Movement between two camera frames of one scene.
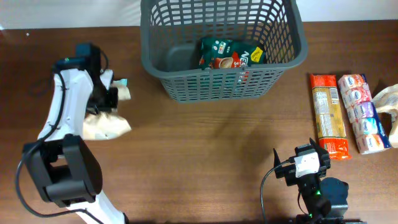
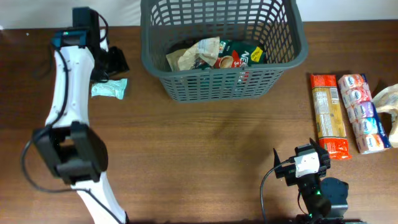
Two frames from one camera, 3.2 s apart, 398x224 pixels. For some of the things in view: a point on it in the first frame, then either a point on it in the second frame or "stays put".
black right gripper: x=289 y=170 stays put
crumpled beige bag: x=386 y=101 stays put
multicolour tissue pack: x=367 y=129 stays put
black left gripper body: x=104 y=101 → x=116 y=61
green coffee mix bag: x=226 y=53 stays put
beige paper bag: x=102 y=126 → x=185 y=60
